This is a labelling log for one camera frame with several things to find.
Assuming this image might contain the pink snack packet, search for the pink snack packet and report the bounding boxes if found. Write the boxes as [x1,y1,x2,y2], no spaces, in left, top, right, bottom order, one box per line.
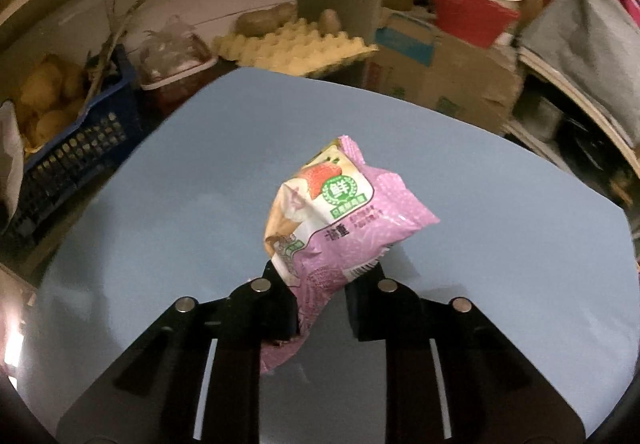
[259,135,441,375]

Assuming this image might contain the small metal pot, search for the small metal pot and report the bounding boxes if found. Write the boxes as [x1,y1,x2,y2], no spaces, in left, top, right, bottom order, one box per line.
[520,96,566,142]

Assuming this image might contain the clear plastic food container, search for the clear plastic food container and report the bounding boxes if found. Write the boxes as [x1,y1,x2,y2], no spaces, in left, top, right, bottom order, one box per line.
[137,31,218,109]

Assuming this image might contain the blue plastic crate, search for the blue plastic crate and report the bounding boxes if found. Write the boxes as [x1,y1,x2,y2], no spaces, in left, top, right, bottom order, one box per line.
[0,44,141,239]

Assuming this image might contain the large brown potato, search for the large brown potato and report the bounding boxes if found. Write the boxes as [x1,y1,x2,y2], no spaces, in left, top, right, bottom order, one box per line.
[235,2,298,37]

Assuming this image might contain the yellow egg tray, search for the yellow egg tray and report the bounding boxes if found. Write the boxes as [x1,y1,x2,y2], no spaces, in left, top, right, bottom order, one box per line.
[212,18,378,77]

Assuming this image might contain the red plastic basin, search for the red plastic basin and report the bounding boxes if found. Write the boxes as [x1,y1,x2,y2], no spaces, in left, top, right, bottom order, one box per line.
[431,0,521,49]

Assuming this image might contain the dried plant stalks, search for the dried plant stalks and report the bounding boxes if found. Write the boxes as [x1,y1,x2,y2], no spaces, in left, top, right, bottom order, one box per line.
[85,0,166,99]

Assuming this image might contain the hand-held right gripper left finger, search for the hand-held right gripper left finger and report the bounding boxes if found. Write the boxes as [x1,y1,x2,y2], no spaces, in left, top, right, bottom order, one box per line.
[56,261,301,444]

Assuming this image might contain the cardboard box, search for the cardboard box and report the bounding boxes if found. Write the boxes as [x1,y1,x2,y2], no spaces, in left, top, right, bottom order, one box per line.
[367,14,523,135]

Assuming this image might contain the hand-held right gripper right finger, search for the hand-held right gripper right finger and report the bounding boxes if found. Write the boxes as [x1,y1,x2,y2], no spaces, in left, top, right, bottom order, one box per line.
[344,263,586,444]

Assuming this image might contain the white plastic bag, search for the white plastic bag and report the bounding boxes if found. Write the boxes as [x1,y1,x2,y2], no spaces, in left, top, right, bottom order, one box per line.
[0,101,26,229]

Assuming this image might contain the pile of yellow potatoes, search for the pile of yellow potatoes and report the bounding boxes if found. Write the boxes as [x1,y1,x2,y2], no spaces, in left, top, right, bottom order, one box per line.
[20,54,86,149]

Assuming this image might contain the grey fabric bag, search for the grey fabric bag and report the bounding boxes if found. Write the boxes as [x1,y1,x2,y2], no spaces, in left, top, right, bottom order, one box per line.
[517,0,640,125]

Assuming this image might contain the small brown potato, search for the small brown potato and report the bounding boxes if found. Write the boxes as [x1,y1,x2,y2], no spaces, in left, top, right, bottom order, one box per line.
[318,8,342,34]

